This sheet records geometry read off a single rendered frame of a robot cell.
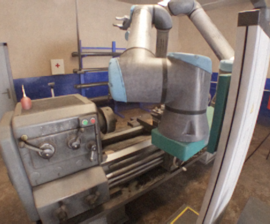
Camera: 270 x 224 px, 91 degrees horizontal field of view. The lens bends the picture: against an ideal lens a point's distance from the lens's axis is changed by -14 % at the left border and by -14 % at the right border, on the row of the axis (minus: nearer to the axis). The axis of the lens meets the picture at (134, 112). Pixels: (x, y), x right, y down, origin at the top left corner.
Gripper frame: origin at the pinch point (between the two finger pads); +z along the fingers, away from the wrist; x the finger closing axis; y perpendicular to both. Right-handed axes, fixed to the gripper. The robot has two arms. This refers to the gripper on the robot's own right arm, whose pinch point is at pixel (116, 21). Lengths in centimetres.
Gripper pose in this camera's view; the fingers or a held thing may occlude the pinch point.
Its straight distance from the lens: 152.1
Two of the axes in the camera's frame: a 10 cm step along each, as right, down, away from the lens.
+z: -8.2, 1.8, -5.5
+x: -4.4, 4.2, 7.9
